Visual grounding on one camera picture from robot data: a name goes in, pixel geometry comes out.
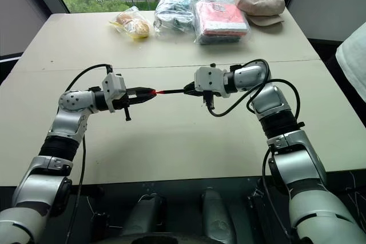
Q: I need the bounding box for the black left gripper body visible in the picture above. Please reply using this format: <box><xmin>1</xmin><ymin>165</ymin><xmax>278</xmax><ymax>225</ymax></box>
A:
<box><xmin>113</xmin><ymin>87</ymin><xmax>138</xmax><ymax>122</ymax></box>

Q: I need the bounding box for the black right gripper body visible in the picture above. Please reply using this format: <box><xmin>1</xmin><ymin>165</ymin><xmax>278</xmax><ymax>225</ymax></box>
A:
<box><xmin>197</xmin><ymin>90</ymin><xmax>222</xmax><ymax>111</ymax></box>

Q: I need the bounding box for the beige flat cap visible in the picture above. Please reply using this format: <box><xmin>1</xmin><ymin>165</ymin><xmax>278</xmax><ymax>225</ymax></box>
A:
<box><xmin>233</xmin><ymin>0</ymin><xmax>286</xmax><ymax>27</ymax></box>

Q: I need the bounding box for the clear bag of bread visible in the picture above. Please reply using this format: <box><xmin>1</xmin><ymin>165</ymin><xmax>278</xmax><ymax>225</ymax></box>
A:
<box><xmin>108</xmin><ymin>6</ymin><xmax>153</xmax><ymax>41</ymax></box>

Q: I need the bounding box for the clear bag with red cloth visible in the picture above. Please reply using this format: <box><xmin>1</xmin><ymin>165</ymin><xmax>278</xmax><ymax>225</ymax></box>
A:
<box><xmin>192</xmin><ymin>0</ymin><xmax>253</xmax><ymax>46</ymax></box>

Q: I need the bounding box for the clear bag of blue items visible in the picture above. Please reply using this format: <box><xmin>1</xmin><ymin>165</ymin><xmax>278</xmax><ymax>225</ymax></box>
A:
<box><xmin>153</xmin><ymin>0</ymin><xmax>214</xmax><ymax>38</ymax></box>

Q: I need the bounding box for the grey rounded shape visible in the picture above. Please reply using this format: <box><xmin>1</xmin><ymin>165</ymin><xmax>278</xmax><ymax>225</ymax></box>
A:
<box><xmin>121</xmin><ymin>192</ymin><xmax>167</xmax><ymax>241</ymax></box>

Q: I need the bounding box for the white cloth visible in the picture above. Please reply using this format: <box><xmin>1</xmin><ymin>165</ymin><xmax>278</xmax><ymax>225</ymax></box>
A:
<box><xmin>335</xmin><ymin>21</ymin><xmax>366</xmax><ymax>99</ymax></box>

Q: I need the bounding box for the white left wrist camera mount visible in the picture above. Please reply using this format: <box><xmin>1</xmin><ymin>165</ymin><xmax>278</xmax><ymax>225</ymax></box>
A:
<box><xmin>101</xmin><ymin>73</ymin><xmax>128</xmax><ymax>113</ymax></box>

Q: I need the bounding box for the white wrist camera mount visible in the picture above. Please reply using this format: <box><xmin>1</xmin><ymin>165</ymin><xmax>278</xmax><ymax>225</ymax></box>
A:
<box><xmin>194</xmin><ymin>66</ymin><xmax>230</xmax><ymax>98</ymax></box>
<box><xmin>101</xmin><ymin>73</ymin><xmax>128</xmax><ymax>113</ymax></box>

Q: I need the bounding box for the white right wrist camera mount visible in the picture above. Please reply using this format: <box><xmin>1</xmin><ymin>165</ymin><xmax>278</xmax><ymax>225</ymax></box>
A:
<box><xmin>194</xmin><ymin>66</ymin><xmax>230</xmax><ymax>98</ymax></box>

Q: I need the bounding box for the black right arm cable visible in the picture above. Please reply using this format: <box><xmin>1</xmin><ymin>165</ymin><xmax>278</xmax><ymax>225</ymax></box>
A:
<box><xmin>205</xmin><ymin>58</ymin><xmax>304</xmax><ymax>244</ymax></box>

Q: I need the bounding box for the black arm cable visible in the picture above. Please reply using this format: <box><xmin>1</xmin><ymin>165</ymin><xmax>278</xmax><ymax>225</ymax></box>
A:
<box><xmin>63</xmin><ymin>63</ymin><xmax>115</xmax><ymax>244</ymax></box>
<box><xmin>205</xmin><ymin>58</ymin><xmax>304</xmax><ymax>244</ymax></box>

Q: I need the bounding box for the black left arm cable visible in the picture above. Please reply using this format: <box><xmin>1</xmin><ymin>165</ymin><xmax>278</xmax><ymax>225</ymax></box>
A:
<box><xmin>63</xmin><ymin>63</ymin><xmax>115</xmax><ymax>244</ymax></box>

